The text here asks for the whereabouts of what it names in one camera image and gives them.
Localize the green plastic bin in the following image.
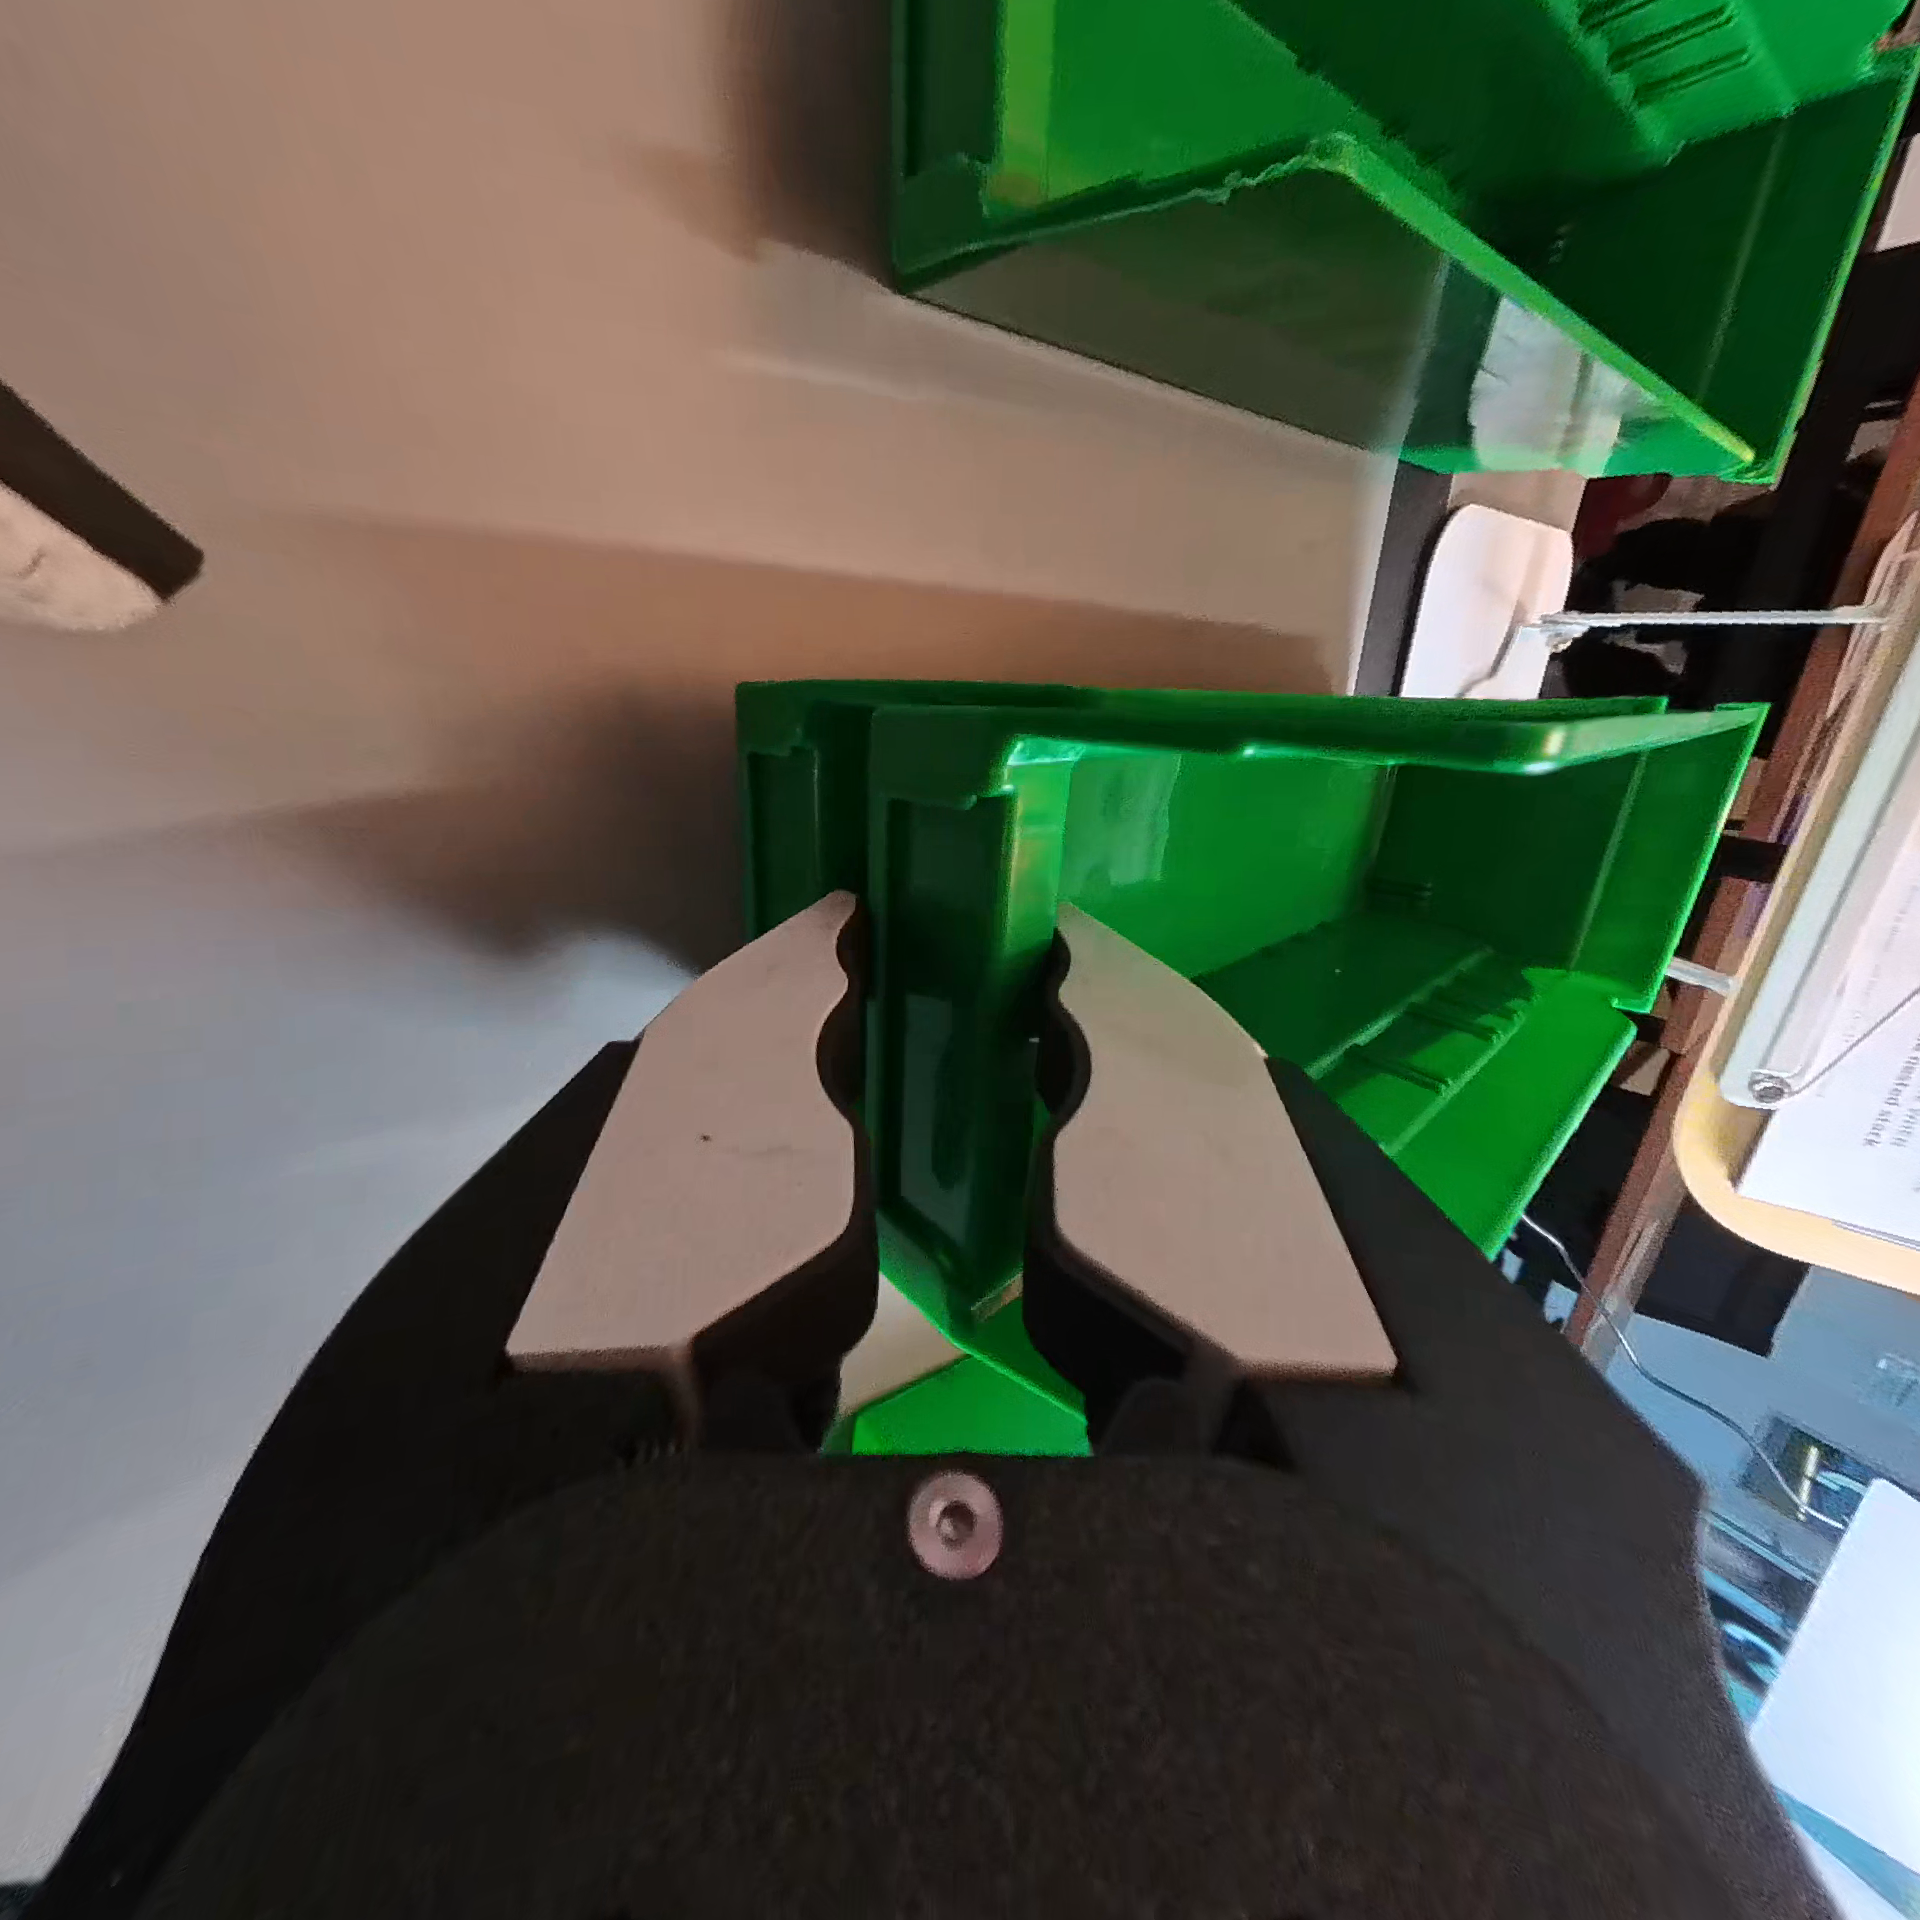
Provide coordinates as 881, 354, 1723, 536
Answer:
819, 702, 1771, 1462
887, 0, 1920, 485
732, 678, 1673, 1265

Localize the white instruction sheet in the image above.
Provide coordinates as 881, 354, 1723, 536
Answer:
1739, 883, 1920, 1249

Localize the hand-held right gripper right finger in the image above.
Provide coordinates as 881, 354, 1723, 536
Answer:
1024, 900, 1406, 1438

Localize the white board stand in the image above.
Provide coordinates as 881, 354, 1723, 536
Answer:
1401, 502, 1896, 995

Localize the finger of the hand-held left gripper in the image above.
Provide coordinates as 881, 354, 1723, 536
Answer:
0, 378, 207, 635

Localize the clear page holder bar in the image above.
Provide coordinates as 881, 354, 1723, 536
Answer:
1716, 599, 1920, 1111

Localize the brown wooden table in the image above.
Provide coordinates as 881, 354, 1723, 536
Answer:
1559, 389, 1920, 1359

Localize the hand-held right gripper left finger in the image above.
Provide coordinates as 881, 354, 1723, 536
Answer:
501, 888, 881, 1416

